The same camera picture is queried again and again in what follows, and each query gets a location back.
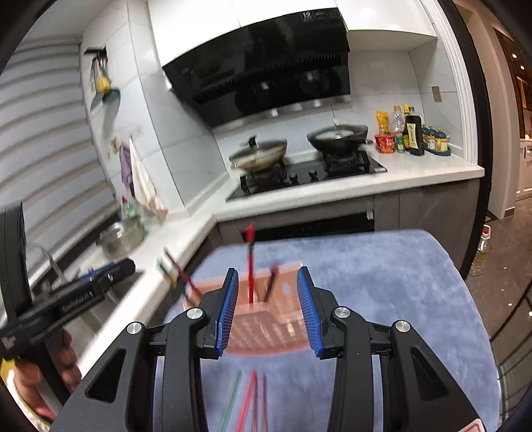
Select steel colander bowl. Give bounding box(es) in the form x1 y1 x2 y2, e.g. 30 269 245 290
97 216 145 259

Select person's left hand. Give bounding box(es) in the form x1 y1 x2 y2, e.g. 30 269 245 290
9 334 82 424

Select dark soy sauce bottle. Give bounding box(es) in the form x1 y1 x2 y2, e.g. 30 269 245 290
404 107 425 156

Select green chopstick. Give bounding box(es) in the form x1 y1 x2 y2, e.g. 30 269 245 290
157 258 184 291
218 372 242 432

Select white hanging towel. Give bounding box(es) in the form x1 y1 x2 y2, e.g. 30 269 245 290
129 137 169 221

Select stainless steel sink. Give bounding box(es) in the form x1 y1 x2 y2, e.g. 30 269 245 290
62 266 146 333

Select beige wok with lid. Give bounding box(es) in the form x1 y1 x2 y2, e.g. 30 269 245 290
228 136 288 173

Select blue-grey plush blanket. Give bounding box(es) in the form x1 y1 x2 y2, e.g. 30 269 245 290
160 228 501 432

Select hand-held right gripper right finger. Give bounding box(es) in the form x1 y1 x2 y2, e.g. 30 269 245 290
297 266 485 432

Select pink perforated utensil holder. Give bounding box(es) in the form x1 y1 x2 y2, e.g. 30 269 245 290
189 264 317 356

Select yellow oil bottle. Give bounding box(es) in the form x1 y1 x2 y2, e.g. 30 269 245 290
469 224 493 277

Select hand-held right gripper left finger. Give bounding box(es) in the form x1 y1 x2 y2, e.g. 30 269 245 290
52 268 240 432

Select chrome faucet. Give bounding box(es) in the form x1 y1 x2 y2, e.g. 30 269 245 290
33 243 67 291

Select clear plastic bottle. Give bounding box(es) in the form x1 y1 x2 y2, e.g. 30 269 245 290
391 105 406 136

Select black built-in appliance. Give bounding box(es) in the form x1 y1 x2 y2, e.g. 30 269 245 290
253 212 375 242

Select purple hanging cloth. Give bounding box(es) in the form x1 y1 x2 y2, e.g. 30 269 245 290
118 143 134 196

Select grey base cabinet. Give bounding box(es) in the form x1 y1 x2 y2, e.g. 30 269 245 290
216 178 483 283

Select black wok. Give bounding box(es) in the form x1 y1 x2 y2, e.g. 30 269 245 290
307 120 372 154

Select red instant noodle cup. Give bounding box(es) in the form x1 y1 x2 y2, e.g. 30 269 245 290
374 133 395 155

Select white window blinds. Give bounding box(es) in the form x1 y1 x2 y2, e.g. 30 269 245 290
0 42 119 267

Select black range hood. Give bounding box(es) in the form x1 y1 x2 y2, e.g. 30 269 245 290
161 19 352 129

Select red chopstick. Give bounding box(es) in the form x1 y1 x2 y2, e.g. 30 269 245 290
235 371 257 432
244 222 257 306
163 248 204 300

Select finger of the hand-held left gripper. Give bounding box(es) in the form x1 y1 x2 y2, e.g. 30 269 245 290
50 263 119 296
8 258 137 350

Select spice jar rack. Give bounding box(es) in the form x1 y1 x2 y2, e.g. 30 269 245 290
423 125 452 158

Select black gas stove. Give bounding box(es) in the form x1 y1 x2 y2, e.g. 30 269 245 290
225 150 388 203

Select white kitchen countertop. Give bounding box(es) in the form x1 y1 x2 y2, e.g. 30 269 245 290
62 150 486 375

